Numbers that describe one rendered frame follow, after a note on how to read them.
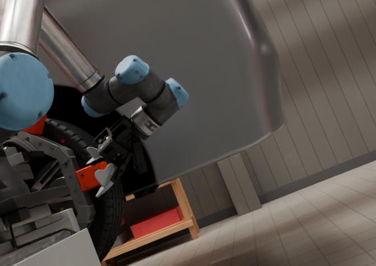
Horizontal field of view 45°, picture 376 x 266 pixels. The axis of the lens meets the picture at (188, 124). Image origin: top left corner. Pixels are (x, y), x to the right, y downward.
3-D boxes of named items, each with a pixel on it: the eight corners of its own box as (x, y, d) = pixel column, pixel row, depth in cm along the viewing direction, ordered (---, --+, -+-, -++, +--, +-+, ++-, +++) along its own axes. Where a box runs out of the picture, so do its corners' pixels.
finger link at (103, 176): (82, 188, 116) (99, 156, 119) (99, 199, 119) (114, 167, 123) (89, 189, 113) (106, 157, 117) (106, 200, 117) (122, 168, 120)
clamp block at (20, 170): (34, 178, 136) (28, 161, 136) (20, 180, 127) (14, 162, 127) (19, 185, 136) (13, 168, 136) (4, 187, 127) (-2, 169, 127)
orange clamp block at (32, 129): (42, 135, 157) (48, 110, 158) (32, 134, 150) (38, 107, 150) (23, 130, 158) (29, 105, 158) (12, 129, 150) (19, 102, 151)
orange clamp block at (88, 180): (89, 190, 155) (113, 180, 154) (81, 192, 147) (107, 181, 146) (81, 171, 155) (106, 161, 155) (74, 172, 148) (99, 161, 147)
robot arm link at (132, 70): (100, 88, 113) (131, 113, 119) (133, 68, 107) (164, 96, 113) (107, 66, 118) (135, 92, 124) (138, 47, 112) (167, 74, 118)
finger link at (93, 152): (77, 147, 129) (99, 139, 124) (92, 158, 133) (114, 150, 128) (74, 157, 127) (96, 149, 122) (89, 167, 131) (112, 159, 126)
